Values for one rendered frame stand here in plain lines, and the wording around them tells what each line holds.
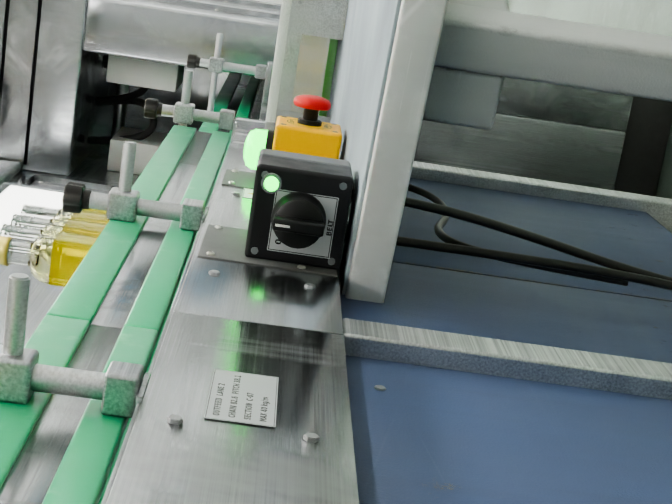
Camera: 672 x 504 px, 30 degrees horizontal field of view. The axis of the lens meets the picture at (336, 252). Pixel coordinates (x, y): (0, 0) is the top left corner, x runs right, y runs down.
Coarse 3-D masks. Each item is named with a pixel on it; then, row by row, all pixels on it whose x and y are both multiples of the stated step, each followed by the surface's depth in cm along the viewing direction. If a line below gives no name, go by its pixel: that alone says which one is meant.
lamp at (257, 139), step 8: (248, 136) 132; (256, 136) 132; (264, 136) 132; (272, 136) 132; (248, 144) 132; (256, 144) 131; (264, 144) 131; (272, 144) 131; (248, 152) 132; (256, 152) 131; (248, 160) 132; (256, 160) 132
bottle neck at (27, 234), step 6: (6, 228) 154; (12, 228) 154; (18, 228) 155; (24, 228) 155; (30, 228) 155; (36, 228) 156; (0, 234) 154; (6, 234) 154; (12, 234) 154; (18, 234) 154; (24, 234) 154; (30, 234) 154; (36, 234) 154; (18, 240) 154; (24, 240) 154; (30, 240) 154
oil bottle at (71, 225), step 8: (48, 224) 154; (56, 224) 154; (64, 224) 154; (72, 224) 154; (80, 224) 155; (88, 224) 156; (96, 224) 156; (104, 224) 157; (40, 232) 155; (72, 232) 153; (80, 232) 153; (88, 232) 153; (96, 232) 153
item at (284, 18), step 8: (288, 0) 175; (288, 8) 176; (280, 16) 175; (288, 16) 176; (280, 24) 175; (288, 24) 176; (280, 32) 176; (280, 40) 176; (280, 48) 176; (280, 56) 176; (280, 64) 178; (272, 72) 177; (280, 72) 178; (272, 80) 177; (280, 80) 178; (272, 88) 177; (272, 96) 178; (272, 104) 178; (272, 112) 178; (272, 120) 180
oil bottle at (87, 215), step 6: (84, 210) 163; (54, 216) 160; (60, 216) 159; (66, 216) 159; (72, 216) 159; (78, 216) 159; (84, 216) 159; (90, 216) 160; (96, 216) 160; (102, 216) 161; (102, 222) 159
